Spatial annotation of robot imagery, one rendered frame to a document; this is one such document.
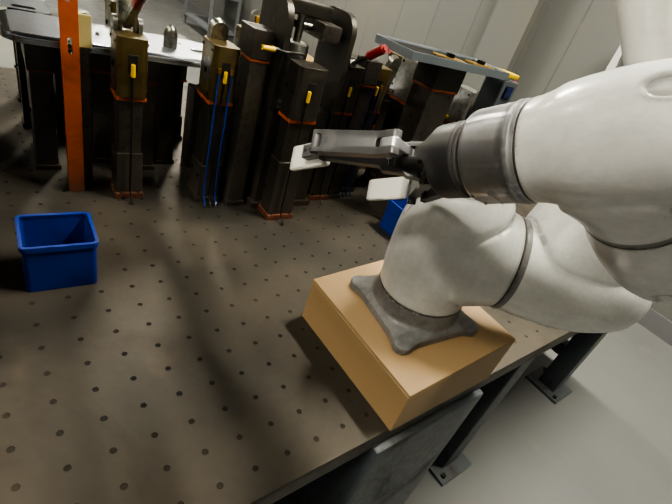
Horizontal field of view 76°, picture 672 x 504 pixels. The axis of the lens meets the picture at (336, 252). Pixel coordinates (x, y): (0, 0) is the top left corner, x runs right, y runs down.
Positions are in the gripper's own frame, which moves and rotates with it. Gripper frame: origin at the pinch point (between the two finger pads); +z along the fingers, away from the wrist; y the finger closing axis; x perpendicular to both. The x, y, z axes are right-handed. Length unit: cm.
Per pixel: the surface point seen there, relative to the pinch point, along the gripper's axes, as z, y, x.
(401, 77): 45, 53, 51
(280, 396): 12.5, 6.7, -32.9
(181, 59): 56, -6, 30
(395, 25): 230, 218, 230
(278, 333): 22.4, 10.9, -24.6
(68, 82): 56, -26, 15
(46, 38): 58, -31, 22
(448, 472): 38, 100, -68
